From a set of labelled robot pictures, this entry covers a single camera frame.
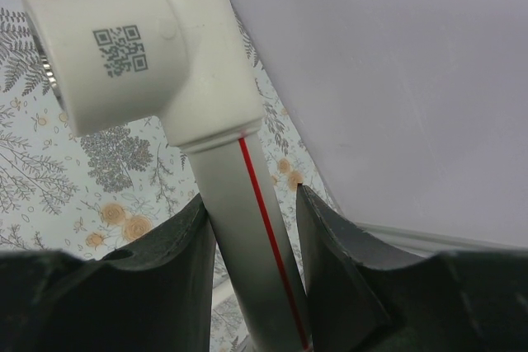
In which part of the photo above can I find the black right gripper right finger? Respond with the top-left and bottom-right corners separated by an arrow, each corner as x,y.
296,185 -> 527,351

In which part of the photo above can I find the white pipe frame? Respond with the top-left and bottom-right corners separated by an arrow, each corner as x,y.
22,0 -> 317,351

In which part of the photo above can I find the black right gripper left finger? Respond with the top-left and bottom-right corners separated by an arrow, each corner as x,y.
1,197 -> 215,351

